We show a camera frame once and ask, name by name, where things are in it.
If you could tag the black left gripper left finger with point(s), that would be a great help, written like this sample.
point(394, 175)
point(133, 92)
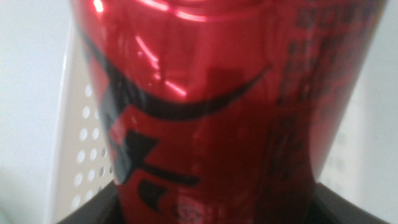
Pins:
point(99, 211)

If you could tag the white perforated plastic basket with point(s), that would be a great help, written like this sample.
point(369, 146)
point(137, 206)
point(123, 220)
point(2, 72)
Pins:
point(68, 124)

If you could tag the red drink can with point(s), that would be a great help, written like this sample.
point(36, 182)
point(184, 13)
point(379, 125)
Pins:
point(217, 124)

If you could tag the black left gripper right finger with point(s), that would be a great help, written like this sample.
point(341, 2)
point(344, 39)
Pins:
point(335, 211)

